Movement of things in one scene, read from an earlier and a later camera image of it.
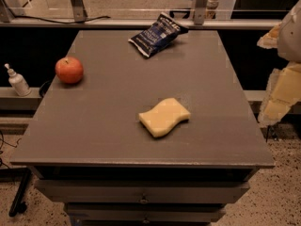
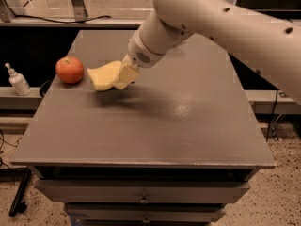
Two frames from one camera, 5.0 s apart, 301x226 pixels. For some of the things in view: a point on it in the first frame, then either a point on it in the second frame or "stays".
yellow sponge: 164,118 to 103,77
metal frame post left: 77,3 stays
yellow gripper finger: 283,91 to 128,73
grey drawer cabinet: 86,146 stays
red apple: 69,70 stays
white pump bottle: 18,82 stays
